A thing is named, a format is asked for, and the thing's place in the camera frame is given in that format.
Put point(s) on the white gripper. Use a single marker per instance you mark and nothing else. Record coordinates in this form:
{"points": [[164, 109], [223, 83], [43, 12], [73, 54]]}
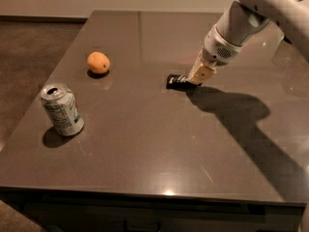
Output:
{"points": [[216, 47]]}

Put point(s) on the black rxbar chocolate bar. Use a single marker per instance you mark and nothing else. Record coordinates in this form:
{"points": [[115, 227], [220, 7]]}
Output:
{"points": [[178, 82]]}

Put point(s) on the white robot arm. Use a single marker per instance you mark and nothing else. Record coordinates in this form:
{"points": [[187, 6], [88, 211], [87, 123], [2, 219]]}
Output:
{"points": [[242, 20]]}

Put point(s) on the green 7up can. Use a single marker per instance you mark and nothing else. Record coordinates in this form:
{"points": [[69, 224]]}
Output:
{"points": [[59, 102]]}

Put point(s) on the orange fruit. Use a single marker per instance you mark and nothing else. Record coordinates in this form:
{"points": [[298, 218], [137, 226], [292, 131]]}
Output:
{"points": [[98, 63]]}

